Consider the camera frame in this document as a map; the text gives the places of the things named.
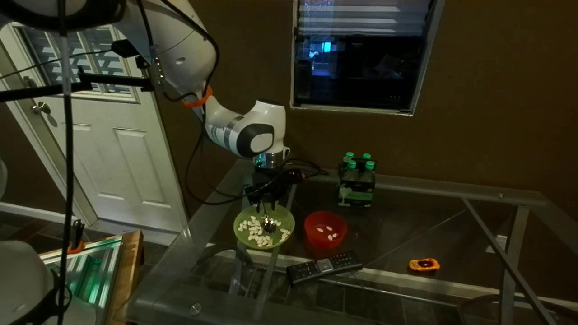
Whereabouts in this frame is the metal spoon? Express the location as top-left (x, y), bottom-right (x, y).
top-left (260, 202), bottom-right (276, 232)

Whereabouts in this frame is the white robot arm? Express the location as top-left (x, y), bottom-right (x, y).
top-left (0, 0), bottom-right (292, 203)

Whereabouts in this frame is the black camera stand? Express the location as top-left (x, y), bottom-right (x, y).
top-left (0, 0), bottom-right (155, 325)

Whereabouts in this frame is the green plastic plate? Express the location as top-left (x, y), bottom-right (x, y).
top-left (233, 203), bottom-right (294, 250)

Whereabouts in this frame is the white panel door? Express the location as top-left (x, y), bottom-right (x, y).
top-left (2, 23), bottom-right (184, 232)

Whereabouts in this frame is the small orange tape measure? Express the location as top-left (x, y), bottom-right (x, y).
top-left (408, 258), bottom-right (441, 274)

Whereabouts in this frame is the pack of green-capped bottles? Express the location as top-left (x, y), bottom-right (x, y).
top-left (336, 151), bottom-right (376, 207)

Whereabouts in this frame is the pile of white seeds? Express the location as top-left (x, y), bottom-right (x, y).
top-left (235, 218), bottom-right (280, 249)

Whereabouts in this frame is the red plastic bowl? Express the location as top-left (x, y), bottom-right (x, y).
top-left (303, 211), bottom-right (348, 249)

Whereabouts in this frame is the window with white frame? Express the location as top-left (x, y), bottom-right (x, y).
top-left (291, 0), bottom-right (446, 113)

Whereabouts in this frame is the black remote control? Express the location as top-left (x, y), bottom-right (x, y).
top-left (287, 254), bottom-right (363, 285)

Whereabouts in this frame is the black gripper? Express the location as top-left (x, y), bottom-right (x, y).
top-left (245, 153), bottom-right (301, 203)

